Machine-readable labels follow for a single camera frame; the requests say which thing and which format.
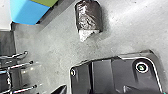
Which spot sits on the green sofa seat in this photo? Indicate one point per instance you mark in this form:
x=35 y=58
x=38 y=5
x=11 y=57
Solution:
x=46 y=2

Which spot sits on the blue sofa seat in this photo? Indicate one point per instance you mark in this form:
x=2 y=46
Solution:
x=28 y=11

